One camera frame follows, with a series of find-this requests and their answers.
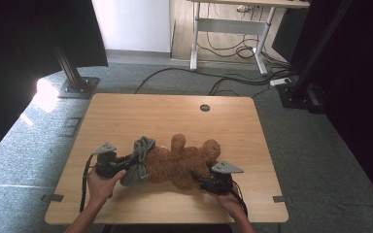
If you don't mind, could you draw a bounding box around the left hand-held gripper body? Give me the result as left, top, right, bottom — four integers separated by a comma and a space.
93, 142, 124, 179

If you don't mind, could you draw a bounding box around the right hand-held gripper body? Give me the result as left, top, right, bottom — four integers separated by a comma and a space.
200, 160, 245, 196

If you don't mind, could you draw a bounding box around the grey knitted toy sweater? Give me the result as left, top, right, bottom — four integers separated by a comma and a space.
119, 136, 156, 187

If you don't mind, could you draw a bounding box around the brown teddy bear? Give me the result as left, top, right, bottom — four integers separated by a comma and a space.
144, 133, 221, 190

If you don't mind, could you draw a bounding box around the person's right hand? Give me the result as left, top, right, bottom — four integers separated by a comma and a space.
217, 190, 246, 221

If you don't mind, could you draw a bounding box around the person's left hand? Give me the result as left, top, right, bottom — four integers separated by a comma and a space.
86, 169, 126, 207

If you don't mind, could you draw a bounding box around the person's dark lap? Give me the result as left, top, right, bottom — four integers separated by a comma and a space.
101, 223, 233, 233

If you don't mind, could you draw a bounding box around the black metal stand with base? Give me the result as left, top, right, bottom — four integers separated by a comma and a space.
50, 32, 100, 100
276, 0, 354, 115

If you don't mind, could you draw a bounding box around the white power strip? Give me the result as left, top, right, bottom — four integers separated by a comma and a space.
269, 77, 292, 87

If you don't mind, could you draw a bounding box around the dark curtain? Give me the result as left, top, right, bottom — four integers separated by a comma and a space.
0, 0, 109, 169
273, 0, 373, 212

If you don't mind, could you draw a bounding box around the left hand-held gripper black cable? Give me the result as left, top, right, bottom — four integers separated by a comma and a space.
79, 153, 97, 213

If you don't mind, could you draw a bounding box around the hand-held gripper black cable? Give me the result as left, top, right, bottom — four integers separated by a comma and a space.
229, 183, 249, 217
79, 153, 97, 213

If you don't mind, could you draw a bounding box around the right hand-held gripper black cable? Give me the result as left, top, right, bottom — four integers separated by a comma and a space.
229, 183, 249, 217

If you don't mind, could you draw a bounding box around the grey table edge bracket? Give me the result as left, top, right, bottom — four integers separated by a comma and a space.
41, 193, 65, 204

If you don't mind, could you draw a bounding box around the long black floor cable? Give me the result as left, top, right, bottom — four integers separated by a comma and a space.
134, 67, 273, 95

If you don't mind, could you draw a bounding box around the black cable tangle under desk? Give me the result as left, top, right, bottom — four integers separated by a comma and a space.
196, 30, 260, 60

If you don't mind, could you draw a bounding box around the white desk frame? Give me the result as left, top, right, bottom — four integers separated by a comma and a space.
187, 0, 311, 77

